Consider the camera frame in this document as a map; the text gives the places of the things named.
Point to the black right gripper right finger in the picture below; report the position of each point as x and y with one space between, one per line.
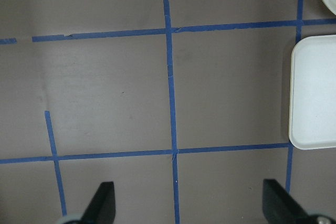
279 207

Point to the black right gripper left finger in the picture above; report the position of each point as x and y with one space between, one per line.
102 208

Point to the white rectangular tray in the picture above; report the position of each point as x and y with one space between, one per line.
312 93

